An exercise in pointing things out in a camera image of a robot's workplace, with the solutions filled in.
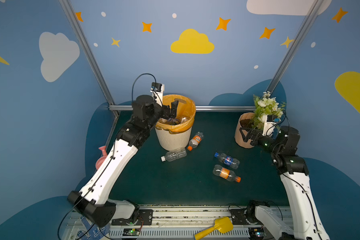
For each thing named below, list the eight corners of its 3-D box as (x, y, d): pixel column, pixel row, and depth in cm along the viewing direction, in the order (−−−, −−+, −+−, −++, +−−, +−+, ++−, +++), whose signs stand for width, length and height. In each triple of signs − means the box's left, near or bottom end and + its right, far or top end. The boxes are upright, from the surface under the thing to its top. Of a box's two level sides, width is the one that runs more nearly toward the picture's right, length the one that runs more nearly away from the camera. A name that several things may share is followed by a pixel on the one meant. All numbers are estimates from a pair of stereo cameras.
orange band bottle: (212, 173, 90) (212, 171, 87) (214, 165, 93) (215, 163, 90) (238, 184, 85) (240, 182, 83) (240, 176, 89) (242, 174, 86)
